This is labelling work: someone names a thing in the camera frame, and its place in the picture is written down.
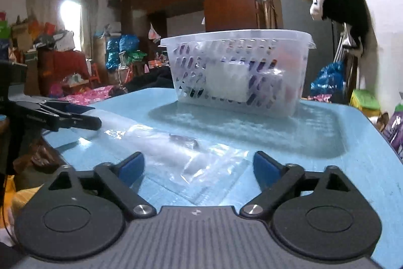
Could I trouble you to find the blue plastic bag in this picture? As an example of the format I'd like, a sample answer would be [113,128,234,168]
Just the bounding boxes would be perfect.
[309,62,345,102]

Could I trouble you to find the curtained bright window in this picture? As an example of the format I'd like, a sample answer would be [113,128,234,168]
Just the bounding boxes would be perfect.
[25,0,99,58]

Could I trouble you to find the grey metal door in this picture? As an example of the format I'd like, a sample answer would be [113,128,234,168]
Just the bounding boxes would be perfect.
[280,0,335,98]

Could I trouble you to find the pink floral bedding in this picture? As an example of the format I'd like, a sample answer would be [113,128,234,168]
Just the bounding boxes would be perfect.
[59,85,113,106]

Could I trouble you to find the clear plastic bag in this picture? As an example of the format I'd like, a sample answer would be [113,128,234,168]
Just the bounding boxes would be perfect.
[73,111,251,206]

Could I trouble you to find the clear plastic basket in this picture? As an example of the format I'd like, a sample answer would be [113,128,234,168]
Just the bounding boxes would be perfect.
[160,29,316,117]

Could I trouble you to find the purple tissue pack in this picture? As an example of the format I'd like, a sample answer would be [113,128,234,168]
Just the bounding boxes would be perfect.
[174,57,285,107]

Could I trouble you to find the yellow green lidded box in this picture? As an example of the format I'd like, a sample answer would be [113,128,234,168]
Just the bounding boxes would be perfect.
[350,89,381,117]

